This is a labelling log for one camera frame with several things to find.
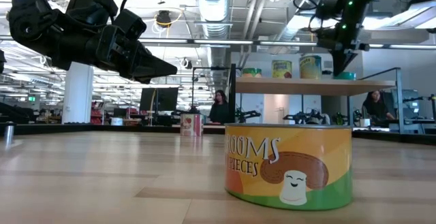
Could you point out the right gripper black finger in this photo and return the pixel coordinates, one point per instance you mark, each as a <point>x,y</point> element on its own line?
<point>348,57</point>
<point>337,60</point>

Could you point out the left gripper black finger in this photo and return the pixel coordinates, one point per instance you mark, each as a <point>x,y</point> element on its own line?
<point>150,60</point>
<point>150,76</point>

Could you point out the short teal can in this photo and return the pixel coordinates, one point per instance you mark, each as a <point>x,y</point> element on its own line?
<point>347,76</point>

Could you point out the tall yellow and blue can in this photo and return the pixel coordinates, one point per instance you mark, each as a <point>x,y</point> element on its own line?
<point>310,67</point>

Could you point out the yellow can with green print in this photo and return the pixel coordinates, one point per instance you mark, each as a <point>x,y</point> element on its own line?
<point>281,69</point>

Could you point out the white and red strawberry can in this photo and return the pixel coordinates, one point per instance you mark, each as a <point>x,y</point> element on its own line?
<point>191,125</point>

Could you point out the short orange mushrooms can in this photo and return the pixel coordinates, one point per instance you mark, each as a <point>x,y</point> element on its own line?
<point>299,142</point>

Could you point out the background black robot arm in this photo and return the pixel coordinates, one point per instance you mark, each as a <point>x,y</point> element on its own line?
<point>304,117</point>
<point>247,115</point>

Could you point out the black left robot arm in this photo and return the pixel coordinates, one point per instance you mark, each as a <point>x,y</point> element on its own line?
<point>34,23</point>

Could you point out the light wooden shelf board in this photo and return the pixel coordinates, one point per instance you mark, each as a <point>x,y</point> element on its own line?
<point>306,87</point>

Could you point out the wooden shelf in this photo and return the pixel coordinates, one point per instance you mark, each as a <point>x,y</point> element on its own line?
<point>232,98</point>

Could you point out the dark computer monitor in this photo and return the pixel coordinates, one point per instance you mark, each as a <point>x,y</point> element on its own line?
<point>160,99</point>

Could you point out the black ceiling fixture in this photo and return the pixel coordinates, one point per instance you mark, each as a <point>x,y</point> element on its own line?
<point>163,18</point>

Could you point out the white pillar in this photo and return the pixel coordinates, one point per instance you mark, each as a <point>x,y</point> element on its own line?
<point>77,94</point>

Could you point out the white cup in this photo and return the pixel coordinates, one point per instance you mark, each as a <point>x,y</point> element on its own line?
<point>116,121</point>

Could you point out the person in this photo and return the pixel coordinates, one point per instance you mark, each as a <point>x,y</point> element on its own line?
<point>219,110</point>
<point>376,108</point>

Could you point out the long ceiling light strip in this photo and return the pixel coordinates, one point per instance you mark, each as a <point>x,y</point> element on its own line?
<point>221,42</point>

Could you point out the grey background workstation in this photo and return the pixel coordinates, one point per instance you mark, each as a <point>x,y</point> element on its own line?
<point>413,110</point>

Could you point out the green and orange fruit can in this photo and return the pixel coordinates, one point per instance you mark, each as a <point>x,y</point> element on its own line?
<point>252,73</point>

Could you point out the silver metal cylinder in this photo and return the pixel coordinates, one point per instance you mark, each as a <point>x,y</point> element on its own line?
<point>9,133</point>

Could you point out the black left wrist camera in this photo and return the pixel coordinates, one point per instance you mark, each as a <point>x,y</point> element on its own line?
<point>131,23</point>

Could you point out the silver ventilation duct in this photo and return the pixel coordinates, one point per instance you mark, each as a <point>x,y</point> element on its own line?
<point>303,9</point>
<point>214,13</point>

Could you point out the thin black tube frame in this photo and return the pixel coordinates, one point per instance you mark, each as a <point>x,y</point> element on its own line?
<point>204,67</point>

